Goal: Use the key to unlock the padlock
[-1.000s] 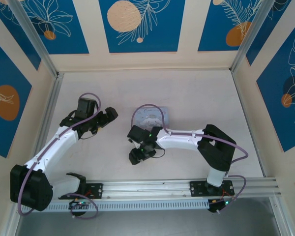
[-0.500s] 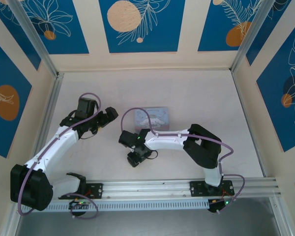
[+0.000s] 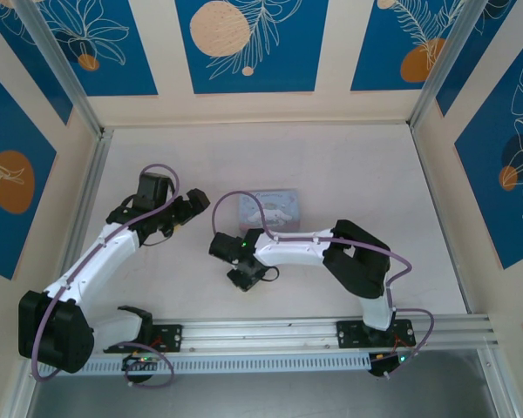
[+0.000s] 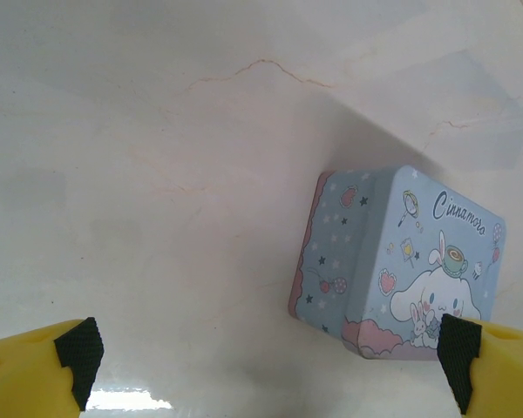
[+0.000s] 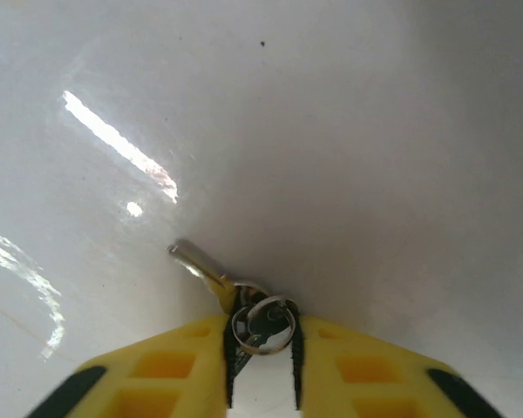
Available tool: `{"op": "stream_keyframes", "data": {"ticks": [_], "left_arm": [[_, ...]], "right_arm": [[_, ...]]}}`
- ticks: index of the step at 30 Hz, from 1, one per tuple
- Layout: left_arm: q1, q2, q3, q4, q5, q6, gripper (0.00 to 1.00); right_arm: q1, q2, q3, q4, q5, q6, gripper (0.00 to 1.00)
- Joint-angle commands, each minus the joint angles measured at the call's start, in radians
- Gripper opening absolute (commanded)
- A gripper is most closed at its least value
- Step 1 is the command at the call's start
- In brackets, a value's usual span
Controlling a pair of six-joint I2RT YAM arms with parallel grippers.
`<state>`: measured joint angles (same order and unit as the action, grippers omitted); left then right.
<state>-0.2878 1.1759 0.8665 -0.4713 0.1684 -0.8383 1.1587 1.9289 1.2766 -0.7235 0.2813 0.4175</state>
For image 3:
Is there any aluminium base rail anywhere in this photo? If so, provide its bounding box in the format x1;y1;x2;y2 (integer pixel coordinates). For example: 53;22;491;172
86;315;500;356

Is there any aluminium side rail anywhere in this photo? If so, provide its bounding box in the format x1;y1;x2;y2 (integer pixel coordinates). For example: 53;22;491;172
408;125;476;315
60;128;114;284

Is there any slotted grey cable duct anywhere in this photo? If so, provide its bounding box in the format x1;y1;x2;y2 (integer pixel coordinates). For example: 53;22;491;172
37;351;372;376

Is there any aluminium frame post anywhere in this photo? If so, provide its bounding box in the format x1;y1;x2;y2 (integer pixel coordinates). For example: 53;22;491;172
13;0;105;137
3;365;40;418
479;347;522;418
409;0;505;130

